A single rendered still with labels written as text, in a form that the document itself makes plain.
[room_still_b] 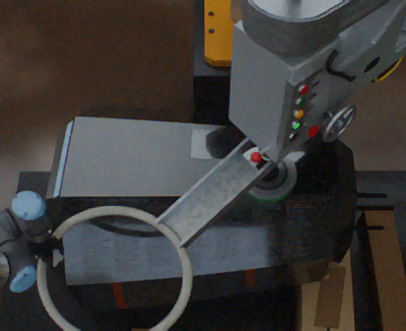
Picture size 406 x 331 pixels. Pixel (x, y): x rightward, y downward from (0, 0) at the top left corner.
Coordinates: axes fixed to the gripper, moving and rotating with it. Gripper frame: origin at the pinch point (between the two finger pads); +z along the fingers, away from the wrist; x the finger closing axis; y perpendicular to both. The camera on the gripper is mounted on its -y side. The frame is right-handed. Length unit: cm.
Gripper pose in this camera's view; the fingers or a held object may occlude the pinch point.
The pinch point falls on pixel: (53, 253)
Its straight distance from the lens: 188.4
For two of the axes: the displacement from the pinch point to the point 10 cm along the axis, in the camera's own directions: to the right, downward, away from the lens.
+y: -3.4, 7.7, -5.4
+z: -0.5, 5.6, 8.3
